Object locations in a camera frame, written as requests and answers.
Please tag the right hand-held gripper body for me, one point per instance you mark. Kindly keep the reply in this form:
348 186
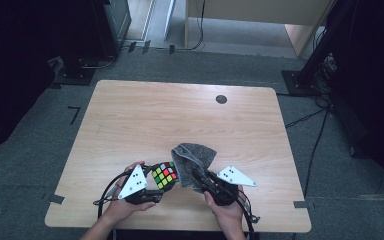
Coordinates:
226 186

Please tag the black stand base plate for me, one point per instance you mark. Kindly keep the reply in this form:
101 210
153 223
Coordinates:
75 77

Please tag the light wooden desk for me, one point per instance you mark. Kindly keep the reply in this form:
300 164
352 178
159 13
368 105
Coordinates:
263 13

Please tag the person's left hand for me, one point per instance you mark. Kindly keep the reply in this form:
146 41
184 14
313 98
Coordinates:
123 208

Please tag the dark round table grommet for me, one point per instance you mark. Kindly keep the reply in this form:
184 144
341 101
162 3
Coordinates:
221 99

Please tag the multicoloured puzzle cube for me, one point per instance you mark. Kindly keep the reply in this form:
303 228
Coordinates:
164 175

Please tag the grey tape strip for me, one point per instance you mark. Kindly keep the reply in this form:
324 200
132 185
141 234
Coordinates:
56 199
300 204

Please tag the black tape piece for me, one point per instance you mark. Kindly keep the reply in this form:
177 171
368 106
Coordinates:
132 46
146 46
171 49

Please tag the black metal stand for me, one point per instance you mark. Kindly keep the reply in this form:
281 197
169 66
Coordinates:
316 50

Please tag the black cabinet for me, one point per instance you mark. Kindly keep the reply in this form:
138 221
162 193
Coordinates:
111 26

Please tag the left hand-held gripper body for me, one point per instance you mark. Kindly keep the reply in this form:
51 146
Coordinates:
133 183

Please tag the person's right hand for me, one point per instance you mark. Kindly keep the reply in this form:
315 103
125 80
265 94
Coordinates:
228 215

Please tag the dark curtain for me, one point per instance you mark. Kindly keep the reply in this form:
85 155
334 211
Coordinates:
376 83
10 66

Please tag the grey cloth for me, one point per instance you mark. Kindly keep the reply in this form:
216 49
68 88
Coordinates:
193 160

